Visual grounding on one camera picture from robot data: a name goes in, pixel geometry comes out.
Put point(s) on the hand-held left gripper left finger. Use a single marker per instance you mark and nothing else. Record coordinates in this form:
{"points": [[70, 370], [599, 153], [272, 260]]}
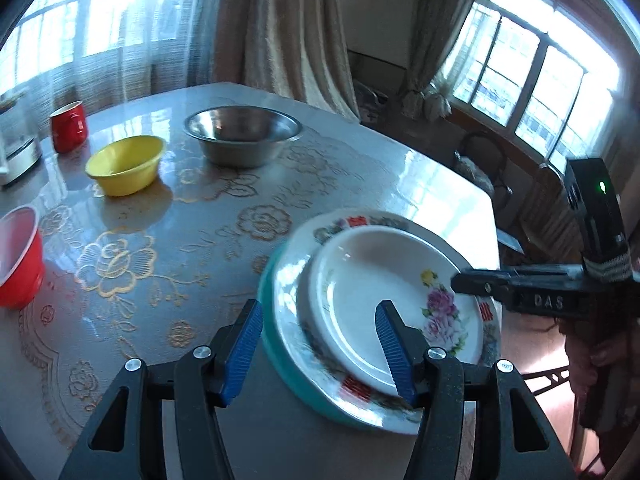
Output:
{"points": [[242, 355]]}

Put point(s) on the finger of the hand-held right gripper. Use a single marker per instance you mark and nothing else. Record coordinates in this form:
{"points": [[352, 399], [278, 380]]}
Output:
{"points": [[530, 292]]}

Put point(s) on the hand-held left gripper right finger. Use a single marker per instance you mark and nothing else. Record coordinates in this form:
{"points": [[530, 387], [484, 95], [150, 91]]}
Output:
{"points": [[395, 350]]}

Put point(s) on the teal plastic plate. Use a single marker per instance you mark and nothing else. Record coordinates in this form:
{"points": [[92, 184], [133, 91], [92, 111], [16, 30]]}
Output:
{"points": [[267, 310]]}

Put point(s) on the small floral white plate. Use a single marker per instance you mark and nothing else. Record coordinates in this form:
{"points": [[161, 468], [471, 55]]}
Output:
{"points": [[350, 285]]}

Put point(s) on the large patterned white plate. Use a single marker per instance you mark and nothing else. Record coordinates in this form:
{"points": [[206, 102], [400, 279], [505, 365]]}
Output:
{"points": [[292, 280]]}

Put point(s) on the stainless steel bowl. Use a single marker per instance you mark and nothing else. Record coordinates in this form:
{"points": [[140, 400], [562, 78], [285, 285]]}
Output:
{"points": [[240, 140]]}

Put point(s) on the yellow plastic bowl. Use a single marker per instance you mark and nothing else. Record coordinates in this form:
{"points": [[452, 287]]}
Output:
{"points": [[125, 165]]}

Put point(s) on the red plastic bowl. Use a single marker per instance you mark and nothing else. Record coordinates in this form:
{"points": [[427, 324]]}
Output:
{"points": [[20, 260]]}

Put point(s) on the dark metal chair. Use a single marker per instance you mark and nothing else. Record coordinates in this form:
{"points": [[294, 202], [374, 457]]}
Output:
{"points": [[482, 170]]}

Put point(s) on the wood framed window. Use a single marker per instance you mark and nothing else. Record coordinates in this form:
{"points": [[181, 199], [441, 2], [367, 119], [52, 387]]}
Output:
{"points": [[540, 75]]}

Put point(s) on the tied beige curtain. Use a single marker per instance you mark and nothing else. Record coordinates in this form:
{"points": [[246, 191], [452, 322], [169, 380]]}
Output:
{"points": [[440, 60]]}

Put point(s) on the red mug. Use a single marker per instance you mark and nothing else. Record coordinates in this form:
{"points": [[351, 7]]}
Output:
{"points": [[67, 130]]}

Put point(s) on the white electric glass kettle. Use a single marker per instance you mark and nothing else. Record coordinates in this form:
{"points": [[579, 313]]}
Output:
{"points": [[17, 150]]}

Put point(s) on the white sheer curtain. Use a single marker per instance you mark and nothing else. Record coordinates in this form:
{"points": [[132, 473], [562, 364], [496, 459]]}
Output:
{"points": [[125, 70]]}

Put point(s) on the beige velvet curtain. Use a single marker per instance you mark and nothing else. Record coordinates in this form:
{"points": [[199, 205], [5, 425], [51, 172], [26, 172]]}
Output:
{"points": [[290, 35]]}

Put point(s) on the barred window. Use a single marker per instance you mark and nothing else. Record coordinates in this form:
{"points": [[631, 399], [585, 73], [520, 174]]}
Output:
{"points": [[115, 5]]}

